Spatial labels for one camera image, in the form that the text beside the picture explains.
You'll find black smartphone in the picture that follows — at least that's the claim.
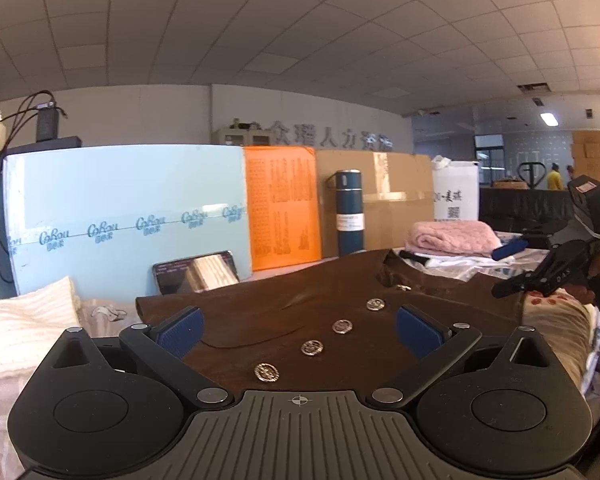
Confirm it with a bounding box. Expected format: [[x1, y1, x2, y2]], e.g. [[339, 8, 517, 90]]
[[152, 251, 242, 296]]

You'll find dark blue thermos bottle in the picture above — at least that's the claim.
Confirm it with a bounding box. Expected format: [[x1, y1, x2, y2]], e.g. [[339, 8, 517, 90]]
[[322, 170, 366, 256]]

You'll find pallet jack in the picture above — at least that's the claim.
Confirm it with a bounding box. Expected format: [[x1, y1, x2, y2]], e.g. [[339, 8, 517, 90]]
[[517, 162, 546, 191]]

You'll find black flat device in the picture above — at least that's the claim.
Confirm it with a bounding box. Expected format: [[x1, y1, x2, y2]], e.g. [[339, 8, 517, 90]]
[[0, 135, 83, 172]]

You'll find orange printed sheet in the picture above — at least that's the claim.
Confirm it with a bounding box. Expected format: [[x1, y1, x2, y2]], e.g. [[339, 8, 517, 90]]
[[243, 146, 324, 272]]

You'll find brown jacket with metal buttons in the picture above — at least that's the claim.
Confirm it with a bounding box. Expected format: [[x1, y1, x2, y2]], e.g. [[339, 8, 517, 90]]
[[136, 247, 588, 401]]

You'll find pink bedsheet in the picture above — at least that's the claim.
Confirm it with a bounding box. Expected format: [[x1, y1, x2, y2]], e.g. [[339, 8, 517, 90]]
[[0, 297, 142, 480]]

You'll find white knitted cloth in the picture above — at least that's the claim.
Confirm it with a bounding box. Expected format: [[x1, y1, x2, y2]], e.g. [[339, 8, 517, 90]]
[[0, 276, 83, 378]]

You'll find black power adapter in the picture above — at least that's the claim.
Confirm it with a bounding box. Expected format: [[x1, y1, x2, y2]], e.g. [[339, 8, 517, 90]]
[[36, 102, 61, 143]]

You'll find folded pink towel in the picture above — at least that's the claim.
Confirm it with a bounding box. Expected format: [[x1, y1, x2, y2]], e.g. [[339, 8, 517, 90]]
[[406, 221, 503, 261]]

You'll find black cable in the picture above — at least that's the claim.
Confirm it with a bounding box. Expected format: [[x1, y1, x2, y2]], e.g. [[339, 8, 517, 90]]
[[0, 90, 70, 122]]

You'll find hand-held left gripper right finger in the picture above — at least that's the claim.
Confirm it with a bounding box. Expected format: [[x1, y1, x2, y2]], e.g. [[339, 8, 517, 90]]
[[367, 304, 556, 409]]

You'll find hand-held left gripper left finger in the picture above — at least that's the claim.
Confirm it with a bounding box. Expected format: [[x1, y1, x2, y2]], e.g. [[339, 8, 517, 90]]
[[46, 306, 232, 409]]

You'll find large cardboard box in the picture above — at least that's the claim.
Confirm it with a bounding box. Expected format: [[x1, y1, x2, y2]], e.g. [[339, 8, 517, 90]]
[[315, 150, 436, 261]]

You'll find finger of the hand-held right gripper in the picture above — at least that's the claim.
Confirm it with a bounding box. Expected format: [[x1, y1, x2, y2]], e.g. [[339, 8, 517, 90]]
[[491, 252, 561, 302], [491, 229, 578, 262]]

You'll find stack of cardboard boxes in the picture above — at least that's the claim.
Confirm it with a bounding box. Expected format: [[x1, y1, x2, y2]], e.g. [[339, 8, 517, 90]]
[[571, 130, 600, 191]]

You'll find light blue foam board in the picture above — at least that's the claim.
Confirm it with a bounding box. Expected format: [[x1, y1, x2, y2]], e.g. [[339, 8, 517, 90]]
[[2, 145, 254, 297]]

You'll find black sofa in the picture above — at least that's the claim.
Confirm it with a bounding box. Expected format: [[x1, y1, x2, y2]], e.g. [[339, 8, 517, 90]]
[[480, 187, 578, 234]]

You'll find white printed bag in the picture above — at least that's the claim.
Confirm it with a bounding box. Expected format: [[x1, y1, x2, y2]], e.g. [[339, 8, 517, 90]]
[[431, 155, 481, 223]]

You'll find grey cabinet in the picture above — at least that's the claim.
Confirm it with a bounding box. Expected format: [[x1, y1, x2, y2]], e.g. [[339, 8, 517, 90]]
[[215, 122, 274, 147]]

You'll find floral quilt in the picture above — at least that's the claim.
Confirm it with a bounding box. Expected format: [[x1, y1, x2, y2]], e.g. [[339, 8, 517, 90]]
[[522, 285, 600, 388]]

